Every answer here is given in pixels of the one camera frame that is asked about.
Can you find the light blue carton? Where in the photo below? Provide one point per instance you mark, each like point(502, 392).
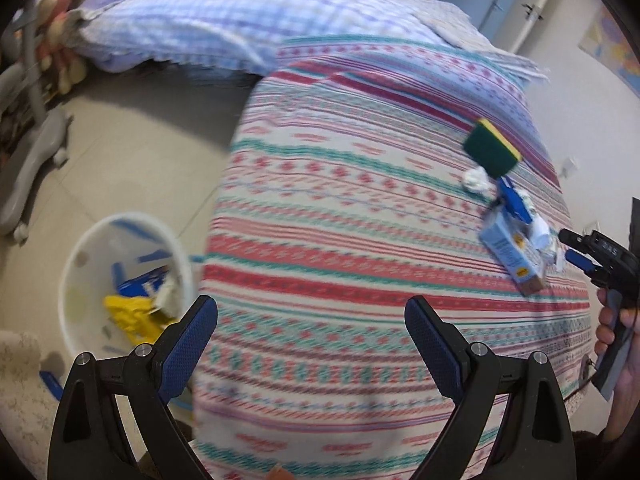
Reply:
point(507, 250)

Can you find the white wall socket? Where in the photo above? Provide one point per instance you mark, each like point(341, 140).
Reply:
point(569, 167)

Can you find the pink plush toy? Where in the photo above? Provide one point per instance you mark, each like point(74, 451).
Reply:
point(60, 0)

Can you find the floral bed sheet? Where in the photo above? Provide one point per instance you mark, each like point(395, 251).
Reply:
point(480, 35)

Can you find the patterned tablecloth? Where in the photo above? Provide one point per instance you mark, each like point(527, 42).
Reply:
point(325, 260)

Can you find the white wrapper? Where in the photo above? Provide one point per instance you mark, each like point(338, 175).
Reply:
point(547, 245)

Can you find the person's right forearm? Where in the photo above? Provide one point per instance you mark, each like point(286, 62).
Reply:
point(620, 420)

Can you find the person's right hand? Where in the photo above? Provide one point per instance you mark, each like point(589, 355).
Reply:
point(604, 330)

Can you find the blue printed packet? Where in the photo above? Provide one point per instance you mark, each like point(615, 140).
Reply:
point(140, 284)

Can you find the yellow carton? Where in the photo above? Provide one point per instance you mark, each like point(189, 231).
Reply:
point(132, 317)

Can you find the green and yellow sponge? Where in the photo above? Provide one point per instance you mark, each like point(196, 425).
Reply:
point(492, 147)

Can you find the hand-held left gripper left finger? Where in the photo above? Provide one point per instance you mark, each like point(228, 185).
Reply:
point(187, 350)

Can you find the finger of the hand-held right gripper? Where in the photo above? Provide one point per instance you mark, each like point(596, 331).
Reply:
point(585, 263)
point(580, 242)

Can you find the wall poster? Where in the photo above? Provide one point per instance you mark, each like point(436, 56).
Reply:
point(615, 50)

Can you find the blue crumpled wrapper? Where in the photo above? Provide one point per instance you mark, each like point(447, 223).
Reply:
point(512, 200)

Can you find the pale blue door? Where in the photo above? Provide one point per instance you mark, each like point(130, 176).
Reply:
point(502, 5)

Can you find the white plastic waste bin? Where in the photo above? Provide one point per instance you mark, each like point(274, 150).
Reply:
point(85, 245)

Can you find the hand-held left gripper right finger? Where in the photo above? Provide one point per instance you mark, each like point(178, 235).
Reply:
point(435, 350)

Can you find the crumpled white tissue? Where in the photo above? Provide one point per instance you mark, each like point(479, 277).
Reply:
point(475, 180)

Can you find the floral beige cloth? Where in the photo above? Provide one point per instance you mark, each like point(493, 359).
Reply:
point(20, 390)

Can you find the grey study chair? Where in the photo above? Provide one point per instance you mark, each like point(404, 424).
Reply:
point(30, 160)

